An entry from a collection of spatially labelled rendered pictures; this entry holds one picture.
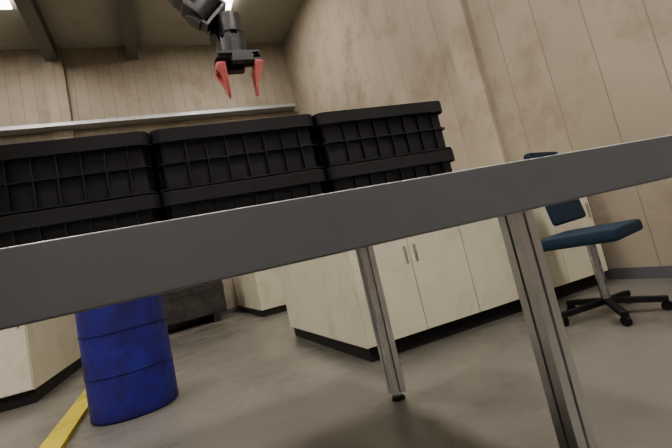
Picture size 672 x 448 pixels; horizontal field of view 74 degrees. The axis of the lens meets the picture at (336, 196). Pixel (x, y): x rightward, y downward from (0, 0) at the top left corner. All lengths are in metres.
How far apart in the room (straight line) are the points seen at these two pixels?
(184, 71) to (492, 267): 7.54
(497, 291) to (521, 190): 2.75
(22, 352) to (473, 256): 3.62
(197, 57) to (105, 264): 9.35
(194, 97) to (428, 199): 8.95
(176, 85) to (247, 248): 9.04
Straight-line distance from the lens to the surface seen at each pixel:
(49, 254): 0.27
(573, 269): 3.60
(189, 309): 7.34
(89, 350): 3.02
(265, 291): 6.40
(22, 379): 4.61
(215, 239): 0.27
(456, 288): 2.93
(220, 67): 1.07
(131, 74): 9.37
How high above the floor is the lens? 0.66
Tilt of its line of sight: 7 degrees up
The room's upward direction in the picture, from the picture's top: 13 degrees counter-clockwise
